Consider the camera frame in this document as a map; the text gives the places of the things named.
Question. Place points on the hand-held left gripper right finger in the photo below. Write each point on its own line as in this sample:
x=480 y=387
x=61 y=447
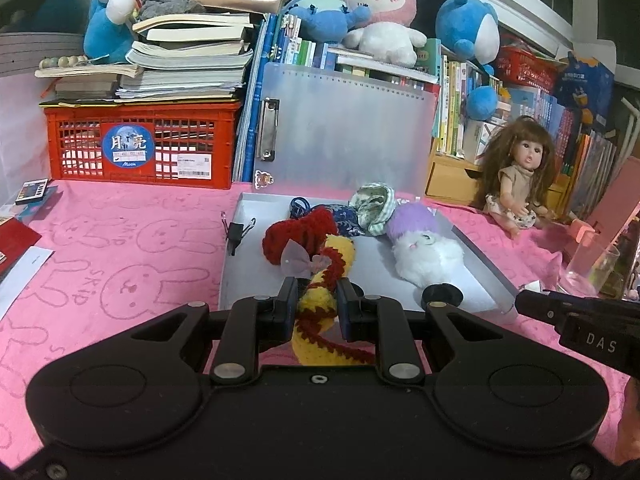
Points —
x=345 y=310

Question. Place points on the stack of lying books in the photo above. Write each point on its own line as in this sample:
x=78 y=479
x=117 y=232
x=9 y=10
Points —
x=190 y=70

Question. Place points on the blue white whale plush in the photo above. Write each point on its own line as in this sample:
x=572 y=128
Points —
x=467 y=25

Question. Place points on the small paint palette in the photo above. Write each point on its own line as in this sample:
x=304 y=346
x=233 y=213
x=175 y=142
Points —
x=32 y=191

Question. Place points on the row of colourful children's books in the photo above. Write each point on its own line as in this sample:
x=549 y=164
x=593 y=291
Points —
x=555 y=125

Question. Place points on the grey corrugated panel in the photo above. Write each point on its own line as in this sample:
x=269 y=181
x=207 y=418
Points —
x=35 y=52

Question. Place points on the clear glass cup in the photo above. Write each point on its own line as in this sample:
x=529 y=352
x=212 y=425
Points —
x=590 y=270

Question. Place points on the red booklet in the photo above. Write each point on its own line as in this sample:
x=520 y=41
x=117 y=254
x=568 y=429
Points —
x=15 y=245

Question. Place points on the white paper strip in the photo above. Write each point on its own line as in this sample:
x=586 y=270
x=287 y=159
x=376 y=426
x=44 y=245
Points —
x=22 y=275

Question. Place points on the pink white rabbit plush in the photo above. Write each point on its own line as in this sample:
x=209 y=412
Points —
x=380 y=15

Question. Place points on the yellow red crochet toy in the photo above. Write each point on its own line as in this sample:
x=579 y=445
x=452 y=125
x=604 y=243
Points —
x=315 y=305

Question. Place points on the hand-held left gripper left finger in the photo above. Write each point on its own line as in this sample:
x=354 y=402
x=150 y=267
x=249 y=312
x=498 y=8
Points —
x=289 y=310

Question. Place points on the red plastic crate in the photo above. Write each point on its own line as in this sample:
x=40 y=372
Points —
x=75 y=150

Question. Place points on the pink board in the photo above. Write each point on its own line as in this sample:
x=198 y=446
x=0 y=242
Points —
x=620 y=195

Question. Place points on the brown haired doll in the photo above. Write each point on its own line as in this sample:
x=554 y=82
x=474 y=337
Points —
x=520 y=175

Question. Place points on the grey cloth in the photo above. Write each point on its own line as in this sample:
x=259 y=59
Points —
x=165 y=0

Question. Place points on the blue printed bag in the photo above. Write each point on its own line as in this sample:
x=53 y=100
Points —
x=585 y=85

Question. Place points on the white cardboard box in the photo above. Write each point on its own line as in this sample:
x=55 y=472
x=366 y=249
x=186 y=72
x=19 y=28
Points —
x=250 y=270

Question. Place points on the bear sticker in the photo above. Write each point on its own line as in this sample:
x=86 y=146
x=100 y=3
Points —
x=264 y=179

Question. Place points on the black round disc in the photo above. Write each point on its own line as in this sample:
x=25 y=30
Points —
x=442 y=295

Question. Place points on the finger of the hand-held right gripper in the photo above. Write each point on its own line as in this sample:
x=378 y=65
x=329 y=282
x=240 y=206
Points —
x=542 y=307

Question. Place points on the black binder clip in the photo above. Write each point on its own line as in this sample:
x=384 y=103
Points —
x=237 y=232

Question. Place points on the translucent white plastic sheet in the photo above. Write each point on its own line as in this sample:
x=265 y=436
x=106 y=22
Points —
x=20 y=135

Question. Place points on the red plastic basket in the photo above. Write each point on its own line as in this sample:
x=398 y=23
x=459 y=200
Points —
x=527 y=67

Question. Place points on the purple plush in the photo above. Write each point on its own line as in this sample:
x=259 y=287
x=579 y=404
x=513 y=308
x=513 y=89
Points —
x=412 y=220

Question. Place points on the white fluffy plush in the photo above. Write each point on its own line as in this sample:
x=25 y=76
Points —
x=425 y=260

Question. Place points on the red crochet bow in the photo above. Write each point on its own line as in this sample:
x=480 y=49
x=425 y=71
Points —
x=295 y=232

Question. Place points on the pink gauze bow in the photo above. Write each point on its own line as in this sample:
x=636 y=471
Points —
x=297 y=260

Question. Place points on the blue elephant plush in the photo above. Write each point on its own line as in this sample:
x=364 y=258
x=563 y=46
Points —
x=320 y=15

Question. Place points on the wooden drawer box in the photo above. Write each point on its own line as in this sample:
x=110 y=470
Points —
x=450 y=180

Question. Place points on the blue floral pouch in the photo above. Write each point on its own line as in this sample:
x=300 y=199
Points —
x=350 y=220

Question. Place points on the blue white cat plush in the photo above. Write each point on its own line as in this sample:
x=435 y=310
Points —
x=107 y=25

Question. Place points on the green checkered cloth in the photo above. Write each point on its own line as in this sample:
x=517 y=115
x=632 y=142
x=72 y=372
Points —
x=372 y=205

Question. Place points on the person's right hand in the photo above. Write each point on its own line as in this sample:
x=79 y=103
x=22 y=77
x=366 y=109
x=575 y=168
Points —
x=631 y=425

